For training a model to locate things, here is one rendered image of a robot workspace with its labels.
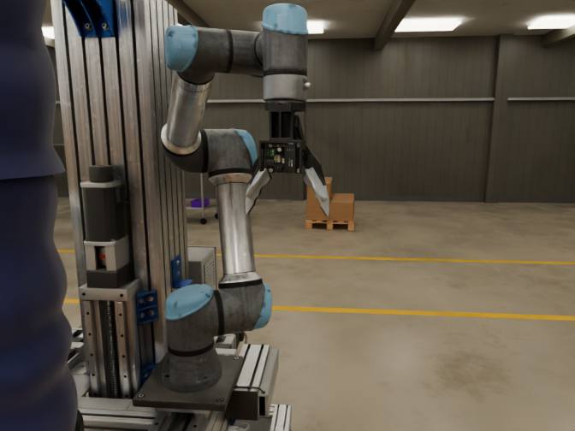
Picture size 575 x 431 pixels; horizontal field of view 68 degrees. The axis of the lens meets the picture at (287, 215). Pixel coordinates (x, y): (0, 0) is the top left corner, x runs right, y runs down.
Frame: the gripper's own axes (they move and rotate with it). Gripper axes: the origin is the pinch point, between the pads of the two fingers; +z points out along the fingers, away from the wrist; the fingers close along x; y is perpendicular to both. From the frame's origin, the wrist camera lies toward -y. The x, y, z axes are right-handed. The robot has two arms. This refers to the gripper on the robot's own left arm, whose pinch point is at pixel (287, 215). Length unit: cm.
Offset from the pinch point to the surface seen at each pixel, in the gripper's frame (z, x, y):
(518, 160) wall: 44, 395, -1058
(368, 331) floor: 150, 24, -270
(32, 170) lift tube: -10.4, -25.9, 30.8
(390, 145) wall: 9, 85, -1032
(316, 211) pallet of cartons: 118, -63, -668
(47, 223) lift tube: -3.0, -27.9, 26.9
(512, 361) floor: 150, 129, -238
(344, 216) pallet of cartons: 125, -13, -668
